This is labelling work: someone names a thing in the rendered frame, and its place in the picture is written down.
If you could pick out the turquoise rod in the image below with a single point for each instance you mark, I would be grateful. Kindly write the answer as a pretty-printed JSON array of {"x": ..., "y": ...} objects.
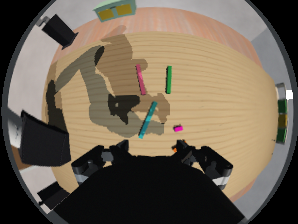
[{"x": 148, "y": 119}]

